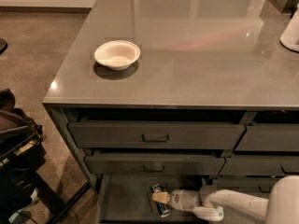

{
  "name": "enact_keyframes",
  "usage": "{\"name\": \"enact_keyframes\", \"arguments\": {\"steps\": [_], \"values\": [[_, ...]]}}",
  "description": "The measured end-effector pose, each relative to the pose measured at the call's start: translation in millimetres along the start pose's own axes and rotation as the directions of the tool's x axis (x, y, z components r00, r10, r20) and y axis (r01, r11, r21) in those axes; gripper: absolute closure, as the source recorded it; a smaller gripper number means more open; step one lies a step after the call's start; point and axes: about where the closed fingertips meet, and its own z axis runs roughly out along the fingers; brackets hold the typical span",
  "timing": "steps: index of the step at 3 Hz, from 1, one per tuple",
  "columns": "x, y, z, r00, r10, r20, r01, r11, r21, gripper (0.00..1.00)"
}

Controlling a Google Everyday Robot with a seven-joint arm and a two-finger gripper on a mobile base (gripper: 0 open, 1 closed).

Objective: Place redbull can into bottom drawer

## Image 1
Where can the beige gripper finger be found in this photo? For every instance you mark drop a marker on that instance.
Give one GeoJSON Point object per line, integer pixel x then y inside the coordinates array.
{"type": "Point", "coordinates": [161, 197]}

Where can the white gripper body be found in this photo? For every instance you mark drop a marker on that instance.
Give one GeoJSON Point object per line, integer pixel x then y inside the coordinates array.
{"type": "Point", "coordinates": [178, 199]}

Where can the blue silver redbull can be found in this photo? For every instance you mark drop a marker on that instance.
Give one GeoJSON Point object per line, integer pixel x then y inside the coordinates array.
{"type": "Point", "coordinates": [163, 209]}

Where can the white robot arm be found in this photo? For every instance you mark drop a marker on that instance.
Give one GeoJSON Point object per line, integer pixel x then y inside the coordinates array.
{"type": "Point", "coordinates": [276, 85]}

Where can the grey open bottom drawer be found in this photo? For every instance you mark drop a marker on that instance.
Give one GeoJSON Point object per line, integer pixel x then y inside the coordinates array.
{"type": "Point", "coordinates": [126, 199]}

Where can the grey middle right drawer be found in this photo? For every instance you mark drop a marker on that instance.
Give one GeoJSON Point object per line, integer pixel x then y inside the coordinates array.
{"type": "Point", "coordinates": [260, 166]}

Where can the grey middle left drawer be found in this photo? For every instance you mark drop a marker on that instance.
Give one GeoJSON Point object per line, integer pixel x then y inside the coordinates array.
{"type": "Point", "coordinates": [153, 163]}

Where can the grey top left drawer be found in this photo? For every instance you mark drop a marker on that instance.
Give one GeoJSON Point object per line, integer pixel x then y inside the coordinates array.
{"type": "Point", "coordinates": [155, 134]}

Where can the grey top right drawer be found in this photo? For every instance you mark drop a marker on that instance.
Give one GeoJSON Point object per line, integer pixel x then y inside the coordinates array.
{"type": "Point", "coordinates": [273, 137]}

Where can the white paper bowl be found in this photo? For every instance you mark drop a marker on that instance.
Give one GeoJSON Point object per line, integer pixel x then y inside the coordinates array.
{"type": "Point", "coordinates": [117, 55]}

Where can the black cart with bags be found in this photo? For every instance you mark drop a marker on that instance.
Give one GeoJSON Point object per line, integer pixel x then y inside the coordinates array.
{"type": "Point", "coordinates": [21, 154]}

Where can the dark round object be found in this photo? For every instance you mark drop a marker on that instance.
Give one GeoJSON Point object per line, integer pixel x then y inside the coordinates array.
{"type": "Point", "coordinates": [3, 45]}

